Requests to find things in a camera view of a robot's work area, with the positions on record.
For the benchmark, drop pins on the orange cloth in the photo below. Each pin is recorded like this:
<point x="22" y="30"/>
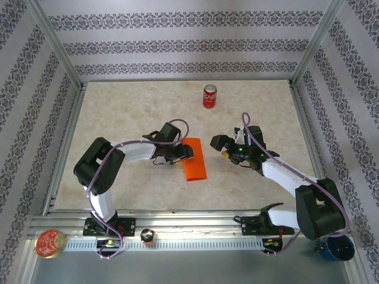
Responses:
<point x="197" y="168"/>

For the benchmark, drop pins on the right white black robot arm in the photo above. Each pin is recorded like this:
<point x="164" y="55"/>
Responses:
<point x="281" y="174"/>

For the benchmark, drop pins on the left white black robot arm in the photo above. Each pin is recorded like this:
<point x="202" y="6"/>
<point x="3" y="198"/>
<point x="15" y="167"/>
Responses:
<point x="136" y="152"/>

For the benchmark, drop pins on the red soda can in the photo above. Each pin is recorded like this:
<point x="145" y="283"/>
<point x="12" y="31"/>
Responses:
<point x="210" y="97"/>

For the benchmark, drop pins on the small black round knob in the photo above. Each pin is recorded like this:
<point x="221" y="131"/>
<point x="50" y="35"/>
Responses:
<point x="147" y="235"/>

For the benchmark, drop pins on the small green circuit board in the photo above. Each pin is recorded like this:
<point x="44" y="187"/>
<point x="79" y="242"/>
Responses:
<point x="109" y="243"/>
<point x="271" y="243"/>

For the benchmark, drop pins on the blue enamel mug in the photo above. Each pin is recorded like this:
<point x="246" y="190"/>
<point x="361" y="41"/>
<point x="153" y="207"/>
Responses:
<point x="337" y="251"/>

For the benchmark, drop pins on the round red gold tin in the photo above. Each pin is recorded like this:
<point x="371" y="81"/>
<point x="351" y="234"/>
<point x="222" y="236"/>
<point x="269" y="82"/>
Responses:
<point x="49" y="244"/>

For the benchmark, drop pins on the aluminium mounting rail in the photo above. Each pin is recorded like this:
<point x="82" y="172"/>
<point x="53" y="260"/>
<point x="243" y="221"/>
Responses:
<point x="192" y="222"/>

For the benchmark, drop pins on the aluminium side rail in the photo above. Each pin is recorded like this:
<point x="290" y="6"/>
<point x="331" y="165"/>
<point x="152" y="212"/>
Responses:
<point x="63" y="154"/>
<point x="299" y="106"/>

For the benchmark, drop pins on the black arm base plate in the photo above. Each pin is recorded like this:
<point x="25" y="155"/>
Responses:
<point x="250" y="226"/>
<point x="128" y="226"/>

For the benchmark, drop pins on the aluminium frame post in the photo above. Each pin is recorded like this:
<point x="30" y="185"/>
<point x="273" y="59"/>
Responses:
<point x="318" y="41"/>
<point x="56" y="44"/>

